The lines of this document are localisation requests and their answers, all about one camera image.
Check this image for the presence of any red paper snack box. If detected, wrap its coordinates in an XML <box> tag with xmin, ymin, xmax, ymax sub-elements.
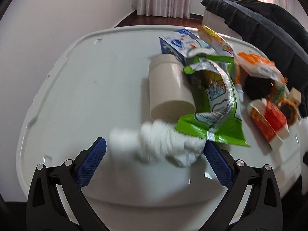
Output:
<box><xmin>247</xmin><ymin>98</ymin><xmax>290</xmax><ymax>150</ymax></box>

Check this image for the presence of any green snack wrapper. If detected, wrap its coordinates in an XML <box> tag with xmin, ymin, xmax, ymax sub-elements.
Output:
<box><xmin>176</xmin><ymin>55</ymin><xmax>248</xmax><ymax>146</ymax></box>

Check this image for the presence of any small wooden cube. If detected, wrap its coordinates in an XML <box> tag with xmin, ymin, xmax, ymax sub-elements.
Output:
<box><xmin>288</xmin><ymin>88</ymin><xmax>301</xmax><ymax>107</ymax></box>

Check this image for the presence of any black sock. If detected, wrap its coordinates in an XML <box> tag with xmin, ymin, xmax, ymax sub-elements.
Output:
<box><xmin>244</xmin><ymin>76</ymin><xmax>273</xmax><ymax>101</ymax></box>

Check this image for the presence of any white tissue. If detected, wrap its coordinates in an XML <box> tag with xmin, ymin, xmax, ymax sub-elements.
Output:
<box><xmin>108</xmin><ymin>120</ymin><xmax>207</xmax><ymax>167</ymax></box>

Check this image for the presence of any orange yellow candy bag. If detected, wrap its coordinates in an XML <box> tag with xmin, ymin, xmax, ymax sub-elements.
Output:
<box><xmin>198</xmin><ymin>26</ymin><xmax>235</xmax><ymax>57</ymax></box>

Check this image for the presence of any orange toy dinosaur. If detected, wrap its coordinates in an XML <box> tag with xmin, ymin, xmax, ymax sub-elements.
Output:
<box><xmin>266</xmin><ymin>80</ymin><xmax>298</xmax><ymax>127</ymax></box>

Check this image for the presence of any white storage box lid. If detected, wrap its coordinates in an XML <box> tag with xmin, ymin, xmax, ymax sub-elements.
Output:
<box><xmin>16</xmin><ymin>24</ymin><xmax>303</xmax><ymax>212</ymax></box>

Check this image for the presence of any beige plastic cup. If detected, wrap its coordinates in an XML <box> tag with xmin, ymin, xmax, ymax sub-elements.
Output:
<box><xmin>149</xmin><ymin>54</ymin><xmax>196</xmax><ymax>123</ymax></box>

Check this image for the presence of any orange white snack bag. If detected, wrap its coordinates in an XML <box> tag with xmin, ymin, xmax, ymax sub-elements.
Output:
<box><xmin>236</xmin><ymin>52</ymin><xmax>287</xmax><ymax>86</ymax></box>

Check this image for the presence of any blue white milk carton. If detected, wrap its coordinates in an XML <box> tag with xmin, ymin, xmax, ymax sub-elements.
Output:
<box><xmin>159</xmin><ymin>29</ymin><xmax>216</xmax><ymax>66</ymax></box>

